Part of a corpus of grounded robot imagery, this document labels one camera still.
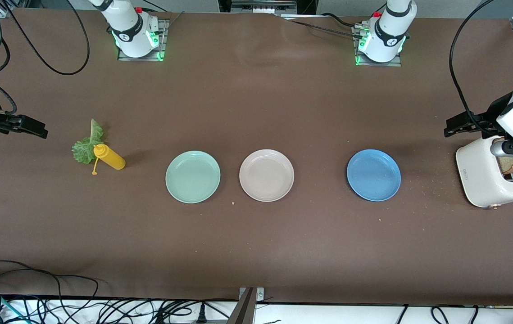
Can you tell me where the brown bread slice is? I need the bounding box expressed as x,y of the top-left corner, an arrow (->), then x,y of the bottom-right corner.
494,137 -> 513,176

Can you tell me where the green lettuce leaf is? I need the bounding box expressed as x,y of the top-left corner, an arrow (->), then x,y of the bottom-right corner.
72,118 -> 104,165

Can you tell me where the yellow mustard squeeze bottle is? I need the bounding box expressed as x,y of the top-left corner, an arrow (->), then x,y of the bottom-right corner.
92,144 -> 127,176

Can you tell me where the blue plate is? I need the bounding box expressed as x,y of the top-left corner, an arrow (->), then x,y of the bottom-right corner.
346,149 -> 402,202

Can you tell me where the green plate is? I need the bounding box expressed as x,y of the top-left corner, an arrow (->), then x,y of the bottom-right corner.
165,150 -> 221,204

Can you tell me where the beige plate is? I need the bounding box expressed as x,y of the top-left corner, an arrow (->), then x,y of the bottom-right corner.
239,149 -> 295,203

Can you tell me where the cream white toaster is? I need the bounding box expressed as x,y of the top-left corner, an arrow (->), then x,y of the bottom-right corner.
455,133 -> 513,209

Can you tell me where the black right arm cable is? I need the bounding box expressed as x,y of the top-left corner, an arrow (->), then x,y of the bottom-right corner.
0,0 -> 91,115

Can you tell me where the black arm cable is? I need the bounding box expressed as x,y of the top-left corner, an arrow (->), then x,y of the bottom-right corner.
0,0 -> 91,115
449,0 -> 513,135

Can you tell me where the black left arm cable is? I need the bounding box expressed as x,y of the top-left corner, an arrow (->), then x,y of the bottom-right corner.
449,0 -> 513,135

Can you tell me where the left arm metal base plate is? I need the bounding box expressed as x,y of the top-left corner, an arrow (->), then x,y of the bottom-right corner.
354,25 -> 403,67

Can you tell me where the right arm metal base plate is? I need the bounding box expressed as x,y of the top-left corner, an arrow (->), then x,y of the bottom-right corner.
117,18 -> 168,62

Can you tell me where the black base cable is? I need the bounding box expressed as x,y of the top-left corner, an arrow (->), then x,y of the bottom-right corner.
281,18 -> 365,41
319,13 -> 361,28

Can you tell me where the black metal machine frame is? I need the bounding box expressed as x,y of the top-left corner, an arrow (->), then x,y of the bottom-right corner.
219,0 -> 318,14

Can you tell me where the grey metal table bracket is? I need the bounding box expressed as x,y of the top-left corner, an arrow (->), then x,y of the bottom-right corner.
227,287 -> 266,324

